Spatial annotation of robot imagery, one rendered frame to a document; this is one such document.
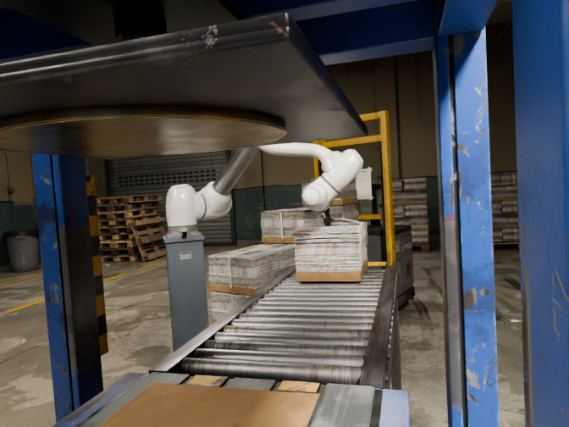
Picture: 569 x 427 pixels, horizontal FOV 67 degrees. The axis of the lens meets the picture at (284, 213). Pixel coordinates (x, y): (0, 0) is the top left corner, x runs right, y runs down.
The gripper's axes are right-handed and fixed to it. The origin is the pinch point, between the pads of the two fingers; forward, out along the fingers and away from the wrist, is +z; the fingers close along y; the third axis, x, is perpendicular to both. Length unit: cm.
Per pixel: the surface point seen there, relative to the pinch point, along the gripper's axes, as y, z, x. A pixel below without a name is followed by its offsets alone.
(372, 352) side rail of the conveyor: 46, -92, 26
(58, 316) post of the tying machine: 35, -120, -42
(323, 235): 14.6, -19.1, 0.3
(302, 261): 25.9, -16.2, -9.9
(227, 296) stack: 50, 47, -73
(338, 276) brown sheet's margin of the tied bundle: 32.4, -15.6, 5.6
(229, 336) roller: 45, -84, -16
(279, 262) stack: 29, 60, -43
